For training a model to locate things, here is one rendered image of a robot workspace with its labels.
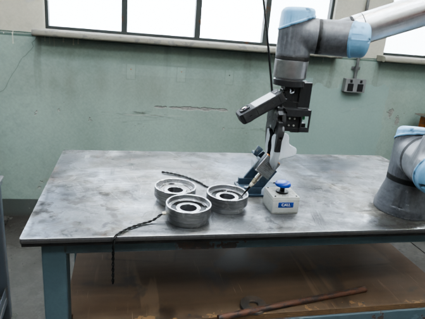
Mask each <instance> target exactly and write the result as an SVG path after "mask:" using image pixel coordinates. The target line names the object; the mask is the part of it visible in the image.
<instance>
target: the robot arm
mask: <svg viewBox="0 0 425 319"><path fill-rule="evenodd" d="M421 27H425V0H400V1H396V2H394V3H390V4H387V5H384V6H380V7H378V8H374V9H370V10H368V11H365V12H362V13H358V14H356V15H352V16H350V17H346V18H342V19H340V20H327V19H320V18H316V10H315V9H314V8H306V7H300V6H287V7H285V8H283V9H282V11H281V16H280V23H279V27H278V38H277V45H276V56H275V61H274V70H273V76H274V77H275V78H273V84H274V85H280V86H281V88H280V90H278V89H275V90H273V91H271V92H270V93H268V94H266V95H264V96H262V97H260V98H259V99H257V100H255V101H253V102H252V103H250V104H248V105H245V106H243V107H241V108H240V109H239V110H237V111H236V115H237V117H238V119H239V120H240V121H241V122H242V123H243V124H247V123H249V122H251V121H253V120H254V119H256V118H258V117H259V116H261V115H263V114H265V113H267V112H268V114H267V122H266V135H265V143H266V153H267V154H269V155H270V159H269V163H270V165H271V168H272V170H275V169H276V166H277V164H278V161H279V160H282V159H285V158H289V157H293V156H295V155H296V153H297V149H296V148H295V147H293V146H291V145H290V143H289V136H288V134H286V133H285V131H289V132H297V133H299V132H308V133H309V125H310V120H311V112H312V110H310V109H309V105H310V100H311V92H312V84H313V83H310V82H308V81H303V80H305V79H306V78H307V69H308V64H309V56H310V54H319V55H327V56H341V57H348V58H362V57H364V56H365V55H366V53H367V51H368V49H369V45H370V42H374V41H378V40H381V39H385V38H387V37H391V36H394V35H398V34H402V33H404V32H408V31H411V30H415V29H418V28H421ZM305 116H308V117H309V119H308V124H307V128H306V127H305V123H304V122H302V120H305ZM373 204H374V205H375V207H377V209H379V210H380V211H382V212H384V213H386V214H388V215H391V216H394V217H397V218H401V219H404V220H412V221H425V128H424V127H413V126H401V127H398V129H397V132H396V135H395V136H394V143H393V149H392V152H391V157H390V162H389V165H388V171H387V174H386V178H385V180H384V181H383V183H382V184H381V187H380V188H379V190H378V192H377V193H376V194H375V196H374V201H373Z"/></svg>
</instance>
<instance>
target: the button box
mask: <svg viewBox="0 0 425 319"><path fill-rule="evenodd" d="M299 201H300V197H299V196H298V195H297V194H296V193H295V192H294V191H293V190H292V189H291V188H285V191H280V187H265V188H264V197H263V203H264V205H265V206H266V207H267V209H268V210H269V212H270V213H271V214H297V213H298V208H299Z"/></svg>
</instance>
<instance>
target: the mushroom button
mask: <svg viewBox="0 0 425 319"><path fill-rule="evenodd" d="M275 185H276V186H277V187H280V191H285V188H290V187H291V183H290V182H289V181H287V180H277V181H276V182H275Z"/></svg>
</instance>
